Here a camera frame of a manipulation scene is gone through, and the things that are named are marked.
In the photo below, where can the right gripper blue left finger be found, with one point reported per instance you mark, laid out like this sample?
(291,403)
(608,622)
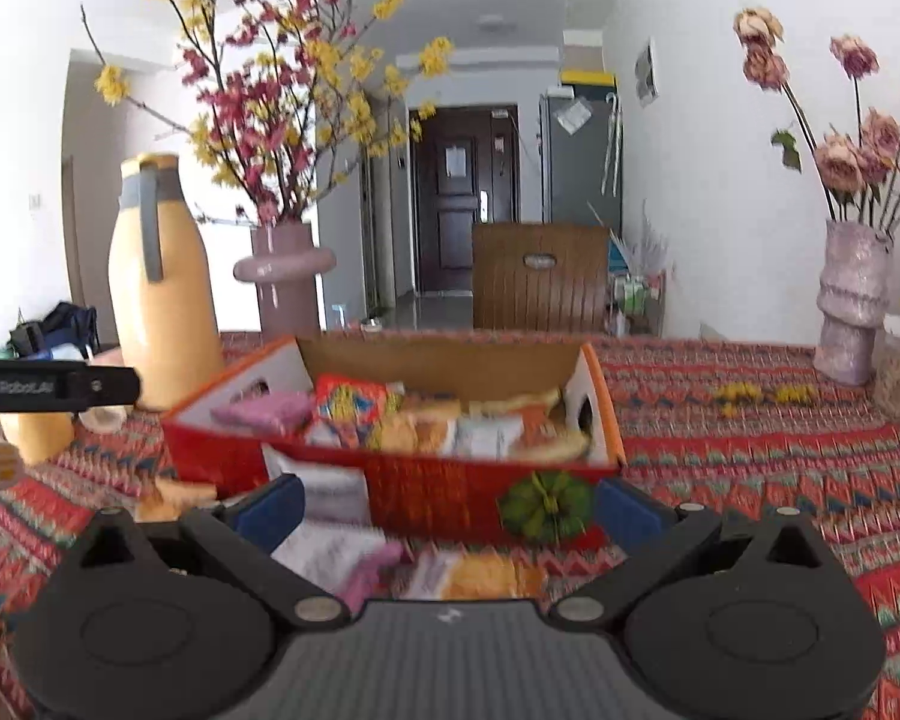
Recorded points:
(266,517)

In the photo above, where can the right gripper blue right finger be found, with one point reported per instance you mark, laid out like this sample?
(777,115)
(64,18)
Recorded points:
(629,517)

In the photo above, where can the orange cracker packet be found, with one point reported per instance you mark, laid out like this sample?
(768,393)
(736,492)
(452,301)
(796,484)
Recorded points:
(408,433)

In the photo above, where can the white printed snack packet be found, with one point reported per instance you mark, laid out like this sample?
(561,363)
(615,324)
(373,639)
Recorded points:
(487,438)

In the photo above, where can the white grey crumpled packet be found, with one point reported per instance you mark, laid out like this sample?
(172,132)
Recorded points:
(327,554)

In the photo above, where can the yellow ceramic mug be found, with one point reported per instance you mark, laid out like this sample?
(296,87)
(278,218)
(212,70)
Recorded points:
(37,436)

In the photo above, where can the white pouch near box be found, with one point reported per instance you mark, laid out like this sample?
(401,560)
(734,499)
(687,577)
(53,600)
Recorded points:
(332,493)

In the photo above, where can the dark bag on floor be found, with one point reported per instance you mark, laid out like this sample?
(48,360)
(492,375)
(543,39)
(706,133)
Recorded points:
(67,325)

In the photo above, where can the pink snack packet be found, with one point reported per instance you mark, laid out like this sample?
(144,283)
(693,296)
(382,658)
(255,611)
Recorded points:
(278,413)

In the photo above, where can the small pink packet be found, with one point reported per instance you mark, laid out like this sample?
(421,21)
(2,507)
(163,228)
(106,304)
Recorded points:
(364,579)

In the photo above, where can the red blue snack bag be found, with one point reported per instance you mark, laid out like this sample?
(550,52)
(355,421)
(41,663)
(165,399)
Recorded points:
(351,408)

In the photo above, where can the patterned red tablecloth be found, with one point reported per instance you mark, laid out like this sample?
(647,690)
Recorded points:
(838,460)

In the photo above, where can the red cardboard pumpkin box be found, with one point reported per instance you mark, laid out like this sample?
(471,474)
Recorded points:
(446,499)

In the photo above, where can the fallen yellow petals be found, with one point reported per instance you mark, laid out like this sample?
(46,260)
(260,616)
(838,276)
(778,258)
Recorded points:
(733,396)

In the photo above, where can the orange white chip packet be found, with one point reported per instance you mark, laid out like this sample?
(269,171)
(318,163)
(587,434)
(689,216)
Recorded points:
(459,576)

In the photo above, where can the yellow thermos jug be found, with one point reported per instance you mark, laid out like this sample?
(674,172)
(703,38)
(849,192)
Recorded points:
(159,285)

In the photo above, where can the brown wooden chair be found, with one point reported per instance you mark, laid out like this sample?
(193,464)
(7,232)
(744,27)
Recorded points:
(544,277)

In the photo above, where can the pink textured tall vase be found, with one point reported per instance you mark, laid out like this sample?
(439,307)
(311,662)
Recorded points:
(853,299)

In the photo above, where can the grey refrigerator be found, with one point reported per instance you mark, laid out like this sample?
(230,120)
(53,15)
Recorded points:
(581,157)

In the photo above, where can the dark brown door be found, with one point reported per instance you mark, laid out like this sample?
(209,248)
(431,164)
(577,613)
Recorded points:
(465,173)

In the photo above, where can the pink yellow blossom branches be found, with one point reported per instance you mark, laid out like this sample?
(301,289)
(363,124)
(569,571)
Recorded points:
(283,85)

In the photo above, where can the yellow box on fridge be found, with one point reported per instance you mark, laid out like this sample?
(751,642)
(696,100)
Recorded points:
(571,77)

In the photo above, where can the pink ring vase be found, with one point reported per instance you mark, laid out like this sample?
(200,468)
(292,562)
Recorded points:
(284,266)

